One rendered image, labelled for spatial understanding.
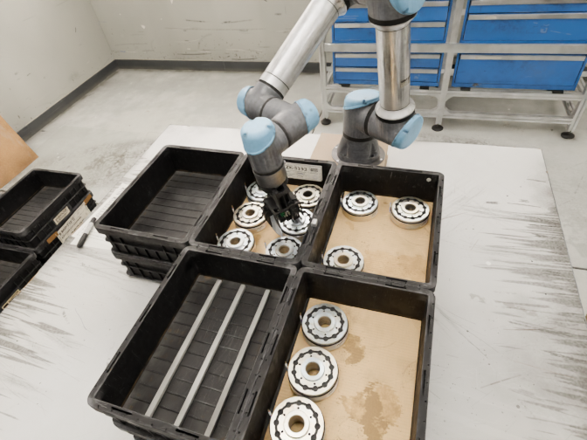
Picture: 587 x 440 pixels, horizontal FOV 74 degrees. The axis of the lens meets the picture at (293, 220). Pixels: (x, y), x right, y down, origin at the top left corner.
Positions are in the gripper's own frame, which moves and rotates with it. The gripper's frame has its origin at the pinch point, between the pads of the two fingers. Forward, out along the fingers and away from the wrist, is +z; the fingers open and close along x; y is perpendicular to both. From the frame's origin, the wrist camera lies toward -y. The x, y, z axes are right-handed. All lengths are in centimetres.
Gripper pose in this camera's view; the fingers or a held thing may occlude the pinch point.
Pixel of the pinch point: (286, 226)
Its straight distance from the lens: 109.7
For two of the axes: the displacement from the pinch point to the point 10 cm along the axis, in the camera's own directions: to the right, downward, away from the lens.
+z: 2.1, 6.5, 7.3
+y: 4.6, 5.9, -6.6
